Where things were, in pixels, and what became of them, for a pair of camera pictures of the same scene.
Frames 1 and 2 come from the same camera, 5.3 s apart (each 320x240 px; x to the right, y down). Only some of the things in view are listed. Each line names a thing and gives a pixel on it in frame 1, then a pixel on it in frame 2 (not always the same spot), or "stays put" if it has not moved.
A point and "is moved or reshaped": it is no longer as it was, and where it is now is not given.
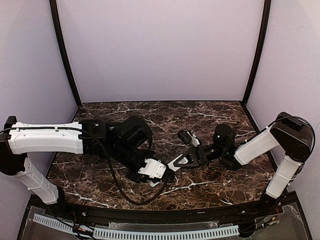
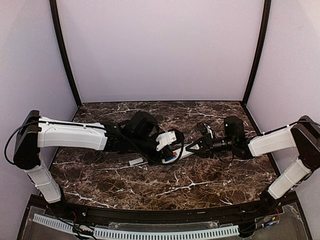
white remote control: x=171 y=165 → x=178 y=153
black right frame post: x=261 y=46 stays put
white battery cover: x=153 y=184 is moved or reshaped
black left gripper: x=139 y=175 → x=155 y=156
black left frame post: x=55 y=13 stays put
